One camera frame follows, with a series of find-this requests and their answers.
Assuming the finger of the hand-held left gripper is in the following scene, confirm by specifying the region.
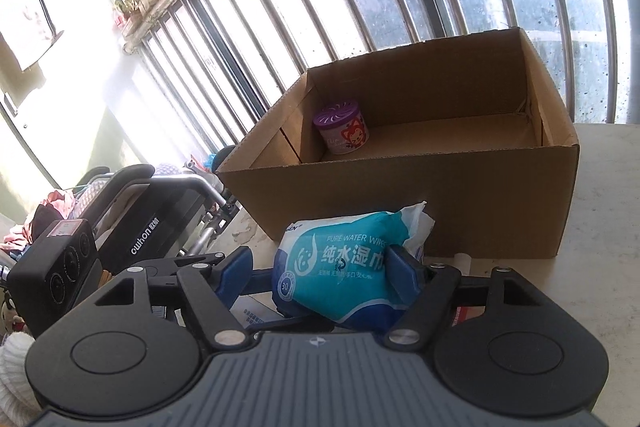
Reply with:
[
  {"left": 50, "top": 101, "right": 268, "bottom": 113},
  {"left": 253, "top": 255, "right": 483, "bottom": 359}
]
[{"left": 239, "top": 272, "right": 278, "bottom": 295}]

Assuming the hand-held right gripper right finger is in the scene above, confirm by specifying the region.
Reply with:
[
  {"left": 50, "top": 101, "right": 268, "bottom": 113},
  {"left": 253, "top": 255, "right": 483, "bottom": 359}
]
[{"left": 382, "top": 245, "right": 548, "bottom": 348}]

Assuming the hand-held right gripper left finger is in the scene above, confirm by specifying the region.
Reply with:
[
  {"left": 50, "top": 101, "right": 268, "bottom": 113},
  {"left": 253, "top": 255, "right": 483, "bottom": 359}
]
[{"left": 94, "top": 245, "right": 254, "bottom": 351}]

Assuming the white rectangular carton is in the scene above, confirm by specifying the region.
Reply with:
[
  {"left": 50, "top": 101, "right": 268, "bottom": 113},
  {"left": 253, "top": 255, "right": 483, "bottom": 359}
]
[{"left": 234, "top": 294, "right": 291, "bottom": 330}]

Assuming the blue wet wipes pack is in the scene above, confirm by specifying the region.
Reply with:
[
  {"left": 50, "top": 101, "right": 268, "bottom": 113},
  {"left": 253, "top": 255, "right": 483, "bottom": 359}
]
[{"left": 271, "top": 201, "right": 436, "bottom": 323}]

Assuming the brown cardboard box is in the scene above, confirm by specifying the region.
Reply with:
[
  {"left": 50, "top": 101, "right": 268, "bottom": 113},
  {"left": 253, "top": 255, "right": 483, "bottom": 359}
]
[{"left": 216, "top": 27, "right": 581, "bottom": 259}]

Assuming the red and white packet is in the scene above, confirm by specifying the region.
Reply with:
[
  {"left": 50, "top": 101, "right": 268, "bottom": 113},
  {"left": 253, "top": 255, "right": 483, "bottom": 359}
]
[{"left": 450, "top": 304, "right": 488, "bottom": 328}]

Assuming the purple lid air freshener can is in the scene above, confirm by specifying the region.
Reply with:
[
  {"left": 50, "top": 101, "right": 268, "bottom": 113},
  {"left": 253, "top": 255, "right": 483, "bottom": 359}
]
[{"left": 313, "top": 101, "right": 371, "bottom": 156}]

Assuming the pile of clothes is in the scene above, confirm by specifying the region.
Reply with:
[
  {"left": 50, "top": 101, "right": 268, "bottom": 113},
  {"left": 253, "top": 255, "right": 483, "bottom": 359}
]
[{"left": 0, "top": 189, "right": 83, "bottom": 258}]

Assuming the black folded wheelchair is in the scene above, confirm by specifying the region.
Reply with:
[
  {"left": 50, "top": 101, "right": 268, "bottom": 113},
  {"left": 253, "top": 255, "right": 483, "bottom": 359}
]
[{"left": 75, "top": 146, "right": 251, "bottom": 268}]

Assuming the hanging white towel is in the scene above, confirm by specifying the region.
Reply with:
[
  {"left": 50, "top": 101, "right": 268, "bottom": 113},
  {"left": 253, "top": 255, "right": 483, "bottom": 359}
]
[{"left": 0, "top": 0, "right": 66, "bottom": 72}]

